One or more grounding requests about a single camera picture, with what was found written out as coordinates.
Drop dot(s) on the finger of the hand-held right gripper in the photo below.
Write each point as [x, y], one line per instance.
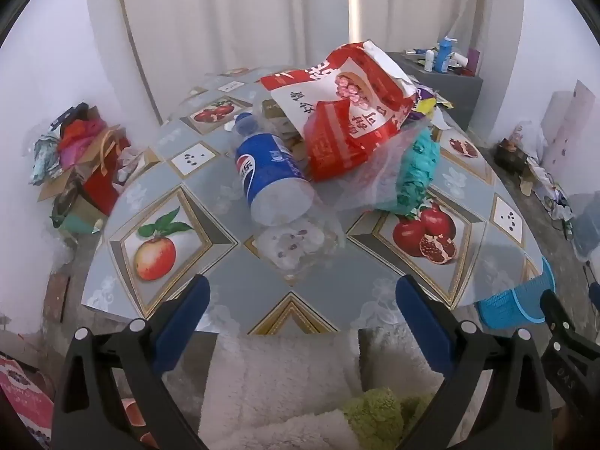
[558, 318]

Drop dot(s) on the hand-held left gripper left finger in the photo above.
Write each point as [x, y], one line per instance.
[185, 318]

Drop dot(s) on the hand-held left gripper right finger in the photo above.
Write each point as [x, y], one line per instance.
[422, 323]

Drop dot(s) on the blue plastic mesh basket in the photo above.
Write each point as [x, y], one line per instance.
[506, 307]

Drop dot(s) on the purple foil snack bag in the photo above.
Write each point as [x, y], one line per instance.
[424, 96]

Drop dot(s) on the fruit print tablecloth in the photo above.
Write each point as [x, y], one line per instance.
[262, 290]

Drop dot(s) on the translucent storage box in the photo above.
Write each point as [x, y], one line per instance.
[586, 234]

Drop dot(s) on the green fluffy cloth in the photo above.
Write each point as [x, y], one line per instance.
[375, 417]

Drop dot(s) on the clear plastic packaging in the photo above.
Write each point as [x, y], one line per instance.
[295, 243]

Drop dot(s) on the teal box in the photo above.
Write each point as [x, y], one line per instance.
[82, 222]

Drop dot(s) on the teal crumpled bag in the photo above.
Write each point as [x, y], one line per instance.
[417, 168]

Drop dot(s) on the clear plastic bag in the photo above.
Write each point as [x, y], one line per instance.
[375, 173]

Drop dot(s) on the red gift bag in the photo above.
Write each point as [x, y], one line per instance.
[101, 183]

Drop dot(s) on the dark brown box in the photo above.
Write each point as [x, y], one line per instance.
[513, 157]

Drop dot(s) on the blue label plastic bottle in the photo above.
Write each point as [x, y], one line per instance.
[265, 164]

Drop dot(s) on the pink printed bag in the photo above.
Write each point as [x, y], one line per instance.
[23, 398]

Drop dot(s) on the cardboard box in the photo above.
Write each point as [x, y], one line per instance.
[58, 187]

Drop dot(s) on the pink cardboard sheet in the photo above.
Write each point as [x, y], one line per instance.
[572, 122]

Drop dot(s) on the red and white snack bag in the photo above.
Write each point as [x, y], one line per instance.
[347, 126]

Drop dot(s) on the pile of colourful clothes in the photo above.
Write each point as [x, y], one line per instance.
[70, 140]

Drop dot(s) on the grey cabinet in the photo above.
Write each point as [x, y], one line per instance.
[461, 98]

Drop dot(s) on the small white bottle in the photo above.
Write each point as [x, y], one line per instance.
[429, 62]

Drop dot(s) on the purple box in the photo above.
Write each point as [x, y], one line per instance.
[473, 61]

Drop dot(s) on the white curtain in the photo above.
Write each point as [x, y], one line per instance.
[234, 18]

